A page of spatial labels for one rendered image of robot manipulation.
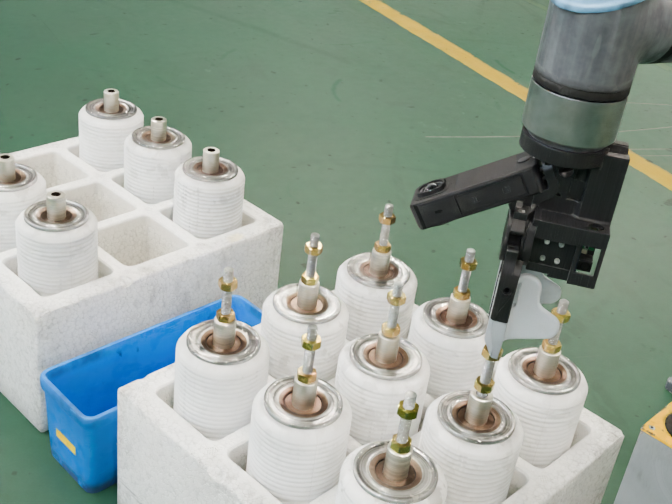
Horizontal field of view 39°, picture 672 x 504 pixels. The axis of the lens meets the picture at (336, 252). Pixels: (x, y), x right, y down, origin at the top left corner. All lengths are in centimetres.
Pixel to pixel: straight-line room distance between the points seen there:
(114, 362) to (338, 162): 89
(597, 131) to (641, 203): 131
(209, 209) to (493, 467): 57
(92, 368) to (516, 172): 62
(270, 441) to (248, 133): 123
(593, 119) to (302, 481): 43
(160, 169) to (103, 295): 26
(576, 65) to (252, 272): 73
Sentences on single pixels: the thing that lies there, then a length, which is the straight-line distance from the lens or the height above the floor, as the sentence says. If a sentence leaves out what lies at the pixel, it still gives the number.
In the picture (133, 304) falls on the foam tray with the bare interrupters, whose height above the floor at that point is 14.
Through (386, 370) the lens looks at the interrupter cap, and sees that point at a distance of 97.
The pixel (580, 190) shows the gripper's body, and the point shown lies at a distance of 80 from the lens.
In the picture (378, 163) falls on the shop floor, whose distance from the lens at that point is 198.
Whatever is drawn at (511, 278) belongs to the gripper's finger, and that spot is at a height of 44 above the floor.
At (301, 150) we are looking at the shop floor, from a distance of 200.
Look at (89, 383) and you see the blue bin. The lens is 121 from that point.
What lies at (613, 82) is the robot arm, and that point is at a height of 61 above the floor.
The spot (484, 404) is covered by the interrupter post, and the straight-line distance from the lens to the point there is 92.
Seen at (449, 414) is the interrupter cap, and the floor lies 25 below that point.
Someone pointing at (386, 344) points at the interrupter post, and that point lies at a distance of 97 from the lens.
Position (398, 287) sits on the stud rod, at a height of 34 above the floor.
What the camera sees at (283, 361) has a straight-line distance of 104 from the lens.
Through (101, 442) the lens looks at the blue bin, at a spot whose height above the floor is 8.
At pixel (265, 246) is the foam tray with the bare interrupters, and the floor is 15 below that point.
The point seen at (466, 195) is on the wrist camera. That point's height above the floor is 49.
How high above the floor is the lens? 84
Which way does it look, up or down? 31 degrees down
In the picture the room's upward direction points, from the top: 8 degrees clockwise
